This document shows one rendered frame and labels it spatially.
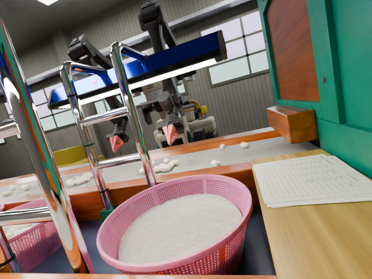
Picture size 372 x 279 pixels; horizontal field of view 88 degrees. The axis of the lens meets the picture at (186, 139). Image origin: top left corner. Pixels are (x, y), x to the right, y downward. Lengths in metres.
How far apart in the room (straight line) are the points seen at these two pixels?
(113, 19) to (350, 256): 4.56
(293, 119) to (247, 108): 3.18
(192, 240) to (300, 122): 0.35
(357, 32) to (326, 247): 0.28
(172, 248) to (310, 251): 0.18
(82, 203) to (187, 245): 0.43
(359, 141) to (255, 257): 0.24
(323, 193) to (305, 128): 0.23
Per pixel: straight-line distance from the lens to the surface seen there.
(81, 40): 1.15
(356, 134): 0.39
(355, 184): 0.35
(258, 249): 0.39
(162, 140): 1.40
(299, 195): 0.31
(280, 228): 0.26
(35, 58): 5.81
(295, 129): 0.51
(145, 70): 0.60
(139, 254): 0.36
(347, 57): 0.40
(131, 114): 0.47
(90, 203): 0.67
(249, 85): 3.67
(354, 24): 0.38
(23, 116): 0.29
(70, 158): 4.54
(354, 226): 0.27
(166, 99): 0.80
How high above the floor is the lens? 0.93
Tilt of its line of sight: 9 degrees down
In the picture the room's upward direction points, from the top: 14 degrees counter-clockwise
